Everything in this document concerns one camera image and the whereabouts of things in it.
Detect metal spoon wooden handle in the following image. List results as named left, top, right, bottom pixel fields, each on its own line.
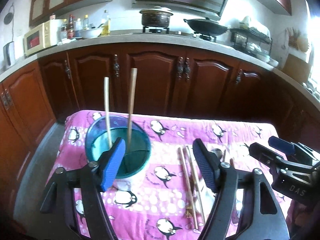
left=212, top=148, right=223, bottom=160

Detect brown wooden chopstick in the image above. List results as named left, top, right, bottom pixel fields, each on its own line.
left=126, top=68, right=137, bottom=152
left=221, top=149, right=227, bottom=162

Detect light bamboo chopstick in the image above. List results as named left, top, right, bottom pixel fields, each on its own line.
left=178, top=147, right=199, bottom=230
left=104, top=77, right=112, bottom=149

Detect grey kitchen countertop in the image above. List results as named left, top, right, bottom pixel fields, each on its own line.
left=1, top=33, right=319, bottom=109

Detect brown lower kitchen cabinets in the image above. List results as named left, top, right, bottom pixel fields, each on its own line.
left=1, top=42, right=319, bottom=212

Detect white teal utensil holder cup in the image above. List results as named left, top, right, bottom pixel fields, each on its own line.
left=85, top=115, right=151, bottom=192

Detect pink penguin table cloth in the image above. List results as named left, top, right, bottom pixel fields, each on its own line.
left=49, top=110, right=278, bottom=239

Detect light bamboo chopstick in cup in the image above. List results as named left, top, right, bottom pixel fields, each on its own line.
left=104, top=77, right=112, bottom=149

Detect brown wooden chopstick in cup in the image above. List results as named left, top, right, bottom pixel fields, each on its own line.
left=126, top=68, right=137, bottom=152

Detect black dish rack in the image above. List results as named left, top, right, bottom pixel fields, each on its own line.
left=229, top=28, right=272, bottom=56

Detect white bowl on counter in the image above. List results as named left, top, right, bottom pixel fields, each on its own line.
left=80, top=28, right=103, bottom=39

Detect yellow oil bottle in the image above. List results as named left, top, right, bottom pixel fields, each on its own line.
left=101, top=10, right=111, bottom=36

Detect dark sauce bottle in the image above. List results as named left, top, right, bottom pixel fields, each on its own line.
left=67, top=14, right=75, bottom=40

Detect black wok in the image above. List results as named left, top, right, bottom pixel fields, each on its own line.
left=183, top=18, right=228, bottom=36

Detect cream microwave oven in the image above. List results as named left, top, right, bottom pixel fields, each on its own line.
left=23, top=19, right=63, bottom=57

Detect dark cooking pot with lid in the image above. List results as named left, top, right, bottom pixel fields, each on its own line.
left=139, top=6, right=173, bottom=28

